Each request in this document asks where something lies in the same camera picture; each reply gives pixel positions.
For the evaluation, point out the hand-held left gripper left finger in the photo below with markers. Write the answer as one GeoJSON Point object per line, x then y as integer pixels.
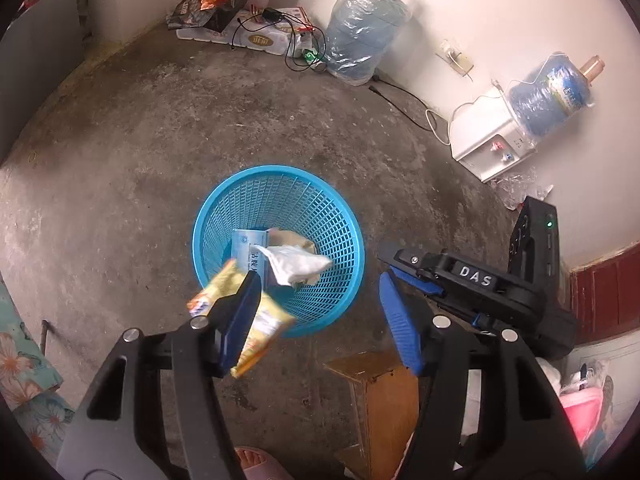
{"type": "Point", "coordinates": [240, 320]}

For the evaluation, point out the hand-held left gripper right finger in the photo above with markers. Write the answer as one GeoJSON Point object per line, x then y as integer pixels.
{"type": "Point", "coordinates": [400, 325]}

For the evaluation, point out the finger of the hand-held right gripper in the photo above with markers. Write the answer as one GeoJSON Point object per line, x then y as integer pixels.
{"type": "Point", "coordinates": [425, 284]}
{"type": "Point", "coordinates": [412, 259]}

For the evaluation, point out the yellow snack packet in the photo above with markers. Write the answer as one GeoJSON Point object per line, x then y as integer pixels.
{"type": "Point", "coordinates": [265, 325]}

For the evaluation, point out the blue medicine box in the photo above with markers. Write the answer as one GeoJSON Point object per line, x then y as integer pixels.
{"type": "Point", "coordinates": [247, 252]}

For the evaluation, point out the white tissue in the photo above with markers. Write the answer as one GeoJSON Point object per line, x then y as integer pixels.
{"type": "Point", "coordinates": [295, 266]}

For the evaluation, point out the blue plastic basket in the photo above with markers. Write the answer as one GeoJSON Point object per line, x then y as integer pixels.
{"type": "Point", "coordinates": [300, 195]}

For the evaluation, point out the dark red wooden panel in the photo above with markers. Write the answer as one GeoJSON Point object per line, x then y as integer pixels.
{"type": "Point", "coordinates": [605, 295]}

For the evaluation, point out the wooden stool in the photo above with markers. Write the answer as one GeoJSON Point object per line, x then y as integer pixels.
{"type": "Point", "coordinates": [380, 400]}

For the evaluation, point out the clear plastic wrap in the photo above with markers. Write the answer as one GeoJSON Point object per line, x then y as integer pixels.
{"type": "Point", "coordinates": [520, 187]}

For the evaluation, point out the pink printed cloth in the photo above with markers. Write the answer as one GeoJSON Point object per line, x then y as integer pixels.
{"type": "Point", "coordinates": [585, 415]}

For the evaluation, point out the white water dispenser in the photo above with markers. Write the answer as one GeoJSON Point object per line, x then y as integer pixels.
{"type": "Point", "coordinates": [480, 135]}

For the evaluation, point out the pink slipper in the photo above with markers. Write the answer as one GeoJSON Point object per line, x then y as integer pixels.
{"type": "Point", "coordinates": [260, 465]}

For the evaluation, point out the blue wrapped water jug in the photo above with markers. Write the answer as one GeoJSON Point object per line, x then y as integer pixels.
{"type": "Point", "coordinates": [545, 95]}

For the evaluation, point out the floral blanket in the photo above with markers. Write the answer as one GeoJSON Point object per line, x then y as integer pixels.
{"type": "Point", "coordinates": [30, 370]}

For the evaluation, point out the clear empty water jug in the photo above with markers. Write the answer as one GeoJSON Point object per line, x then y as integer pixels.
{"type": "Point", "coordinates": [365, 35]}

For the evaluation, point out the white flat carton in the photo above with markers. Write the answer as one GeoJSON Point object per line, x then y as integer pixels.
{"type": "Point", "coordinates": [260, 37]}

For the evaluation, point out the dark snack bag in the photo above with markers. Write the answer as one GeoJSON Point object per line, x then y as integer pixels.
{"type": "Point", "coordinates": [200, 10]}

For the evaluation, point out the wall socket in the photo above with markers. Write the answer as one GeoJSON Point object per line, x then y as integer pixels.
{"type": "Point", "coordinates": [457, 57]}

